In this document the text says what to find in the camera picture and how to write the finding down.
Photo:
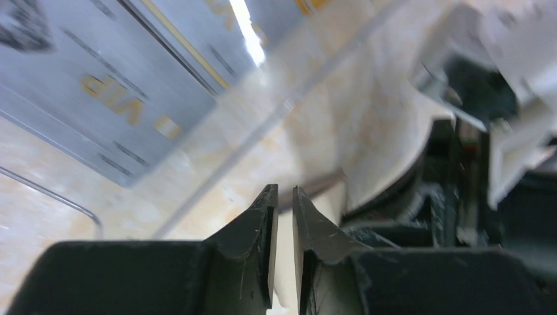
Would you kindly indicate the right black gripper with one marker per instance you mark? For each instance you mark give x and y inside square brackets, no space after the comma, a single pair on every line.
[441,201]

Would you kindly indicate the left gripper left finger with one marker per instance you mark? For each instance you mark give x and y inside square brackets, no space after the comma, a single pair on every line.
[230,272]

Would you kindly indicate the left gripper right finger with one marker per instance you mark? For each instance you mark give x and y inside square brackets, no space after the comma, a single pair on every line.
[336,274]

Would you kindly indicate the clear plastic card tray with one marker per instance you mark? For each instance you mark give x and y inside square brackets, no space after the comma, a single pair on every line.
[302,89]

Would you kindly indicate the silver VIP card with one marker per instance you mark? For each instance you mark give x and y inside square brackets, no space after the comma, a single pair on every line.
[88,78]

